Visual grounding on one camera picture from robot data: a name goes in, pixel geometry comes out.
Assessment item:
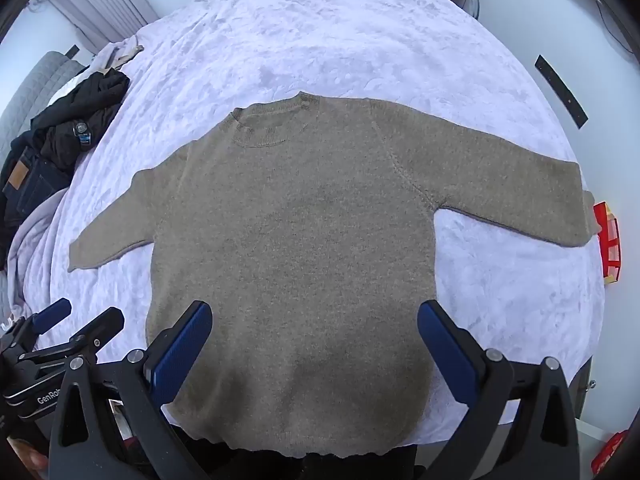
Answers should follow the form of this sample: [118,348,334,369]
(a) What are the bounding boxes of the black jacket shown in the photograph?
[30,67,131,171]

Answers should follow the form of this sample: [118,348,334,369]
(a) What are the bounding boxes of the brown knit sweater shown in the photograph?
[67,91,603,461]

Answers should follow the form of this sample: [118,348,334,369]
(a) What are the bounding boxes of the grey quilted headboard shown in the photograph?
[0,50,86,161]

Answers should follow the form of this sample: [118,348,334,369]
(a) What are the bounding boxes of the black cable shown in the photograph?
[597,0,635,56]

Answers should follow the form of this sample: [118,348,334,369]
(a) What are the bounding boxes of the person's dark clothing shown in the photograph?
[170,425,426,480]

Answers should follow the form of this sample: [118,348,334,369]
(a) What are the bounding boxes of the beige cloth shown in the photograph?
[90,42,146,73]

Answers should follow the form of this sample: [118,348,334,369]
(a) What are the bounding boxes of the dark blue jeans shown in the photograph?
[0,132,76,241]

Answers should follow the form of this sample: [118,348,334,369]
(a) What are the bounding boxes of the white pleated curtain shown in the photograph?
[40,0,161,56]

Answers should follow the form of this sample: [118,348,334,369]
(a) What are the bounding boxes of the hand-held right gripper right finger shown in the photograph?
[417,300,581,480]

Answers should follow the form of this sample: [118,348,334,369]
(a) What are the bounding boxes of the white cabinet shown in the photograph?
[570,355,632,480]

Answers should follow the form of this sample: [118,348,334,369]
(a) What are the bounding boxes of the long black wall strip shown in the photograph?
[534,54,590,131]

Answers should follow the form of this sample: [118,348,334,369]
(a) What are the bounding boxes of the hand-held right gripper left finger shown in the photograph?
[48,300,213,480]

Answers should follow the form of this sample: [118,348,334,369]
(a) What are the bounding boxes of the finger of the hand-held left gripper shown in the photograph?
[27,306,126,367]
[10,298,72,347]

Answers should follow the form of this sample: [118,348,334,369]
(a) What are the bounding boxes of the lavender bed blanket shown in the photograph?
[7,0,607,448]

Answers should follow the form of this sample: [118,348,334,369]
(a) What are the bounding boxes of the red and yellow box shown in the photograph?
[592,201,622,286]

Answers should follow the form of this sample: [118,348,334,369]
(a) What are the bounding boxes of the red bag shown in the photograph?
[590,430,628,480]

